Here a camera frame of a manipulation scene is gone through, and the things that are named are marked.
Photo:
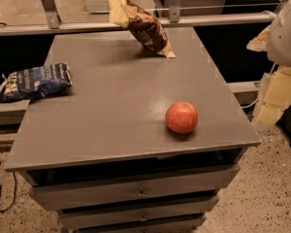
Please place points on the brown chip bag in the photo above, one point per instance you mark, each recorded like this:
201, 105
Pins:
146, 28

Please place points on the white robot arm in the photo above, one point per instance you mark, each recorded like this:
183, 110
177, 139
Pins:
279, 38

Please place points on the blue chip bag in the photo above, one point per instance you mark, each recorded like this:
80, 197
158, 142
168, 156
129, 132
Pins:
35, 83

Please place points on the grey drawer cabinet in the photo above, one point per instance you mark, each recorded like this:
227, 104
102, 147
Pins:
111, 124

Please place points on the red apple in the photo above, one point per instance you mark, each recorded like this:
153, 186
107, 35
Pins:
181, 117

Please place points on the top grey drawer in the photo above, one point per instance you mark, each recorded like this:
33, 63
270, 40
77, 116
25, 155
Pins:
77, 195

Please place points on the grey drawer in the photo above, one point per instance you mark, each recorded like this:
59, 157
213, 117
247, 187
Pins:
77, 195
159, 225
138, 212

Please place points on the middle grey drawer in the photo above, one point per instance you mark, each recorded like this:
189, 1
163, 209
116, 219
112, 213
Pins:
138, 212

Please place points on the bottom grey drawer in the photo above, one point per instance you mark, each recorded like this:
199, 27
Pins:
159, 225

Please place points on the yellow foam block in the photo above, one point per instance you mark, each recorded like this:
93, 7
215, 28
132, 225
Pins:
275, 96

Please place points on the metal railing frame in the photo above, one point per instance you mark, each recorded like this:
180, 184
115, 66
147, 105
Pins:
44, 16

